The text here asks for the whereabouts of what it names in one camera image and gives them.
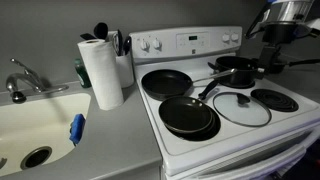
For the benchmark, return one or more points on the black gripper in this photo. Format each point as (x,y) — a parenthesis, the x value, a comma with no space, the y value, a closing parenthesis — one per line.
(280,33)

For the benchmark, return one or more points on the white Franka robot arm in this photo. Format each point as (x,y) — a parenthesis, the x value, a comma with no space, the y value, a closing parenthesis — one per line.
(290,10)

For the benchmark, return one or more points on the white stove knob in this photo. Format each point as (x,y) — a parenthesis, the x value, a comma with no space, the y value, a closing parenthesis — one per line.
(157,43)
(144,44)
(226,37)
(235,36)

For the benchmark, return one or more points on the stove clock display panel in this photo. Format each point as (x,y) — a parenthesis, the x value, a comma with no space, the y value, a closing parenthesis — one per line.
(191,40)

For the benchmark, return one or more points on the white electric stove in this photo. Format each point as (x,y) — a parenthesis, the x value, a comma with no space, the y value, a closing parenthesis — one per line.
(173,63)

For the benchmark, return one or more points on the bare black coil burner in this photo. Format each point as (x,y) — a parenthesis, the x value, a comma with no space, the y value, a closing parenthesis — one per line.
(275,100)

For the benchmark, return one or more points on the glass lid with black knob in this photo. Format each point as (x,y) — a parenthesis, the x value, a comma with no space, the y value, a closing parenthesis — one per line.
(240,113)

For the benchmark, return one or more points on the small black frying pan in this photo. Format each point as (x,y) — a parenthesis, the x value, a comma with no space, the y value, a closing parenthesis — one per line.
(185,115)

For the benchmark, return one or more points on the large black frying pan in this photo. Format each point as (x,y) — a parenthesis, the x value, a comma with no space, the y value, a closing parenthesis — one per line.
(165,83)

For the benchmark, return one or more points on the black ladle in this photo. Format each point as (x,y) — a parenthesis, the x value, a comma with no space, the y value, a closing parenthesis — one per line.
(127,45)

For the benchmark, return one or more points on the white utensil holder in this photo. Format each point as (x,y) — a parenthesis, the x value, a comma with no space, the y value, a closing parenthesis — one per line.
(126,71)

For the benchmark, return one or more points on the black slotted utensil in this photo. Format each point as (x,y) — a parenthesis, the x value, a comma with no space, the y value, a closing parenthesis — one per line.
(119,41)

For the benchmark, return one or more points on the white paper towel roll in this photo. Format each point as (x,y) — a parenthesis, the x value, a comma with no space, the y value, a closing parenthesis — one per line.
(103,76)

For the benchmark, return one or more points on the black cooking spoon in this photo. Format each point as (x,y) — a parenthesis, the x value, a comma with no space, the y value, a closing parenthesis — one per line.
(100,30)

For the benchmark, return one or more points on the black spatula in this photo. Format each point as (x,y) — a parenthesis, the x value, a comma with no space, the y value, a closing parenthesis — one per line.
(87,36)

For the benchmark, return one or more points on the green dish soap bottle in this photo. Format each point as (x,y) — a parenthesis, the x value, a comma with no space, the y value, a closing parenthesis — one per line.
(81,75)

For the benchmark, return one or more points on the blue sponge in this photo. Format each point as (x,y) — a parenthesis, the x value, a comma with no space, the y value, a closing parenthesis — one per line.
(77,128)

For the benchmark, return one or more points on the chrome sink faucet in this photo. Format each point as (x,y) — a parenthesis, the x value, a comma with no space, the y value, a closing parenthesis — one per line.
(30,78)

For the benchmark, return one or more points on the cream sink basin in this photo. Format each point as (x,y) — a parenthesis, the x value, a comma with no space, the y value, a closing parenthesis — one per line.
(33,126)

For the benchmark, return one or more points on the metal sink drain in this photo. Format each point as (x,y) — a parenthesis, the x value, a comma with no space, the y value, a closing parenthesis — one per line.
(36,157)

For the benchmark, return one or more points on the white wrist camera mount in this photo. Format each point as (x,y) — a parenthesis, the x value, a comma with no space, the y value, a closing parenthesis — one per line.
(311,25)

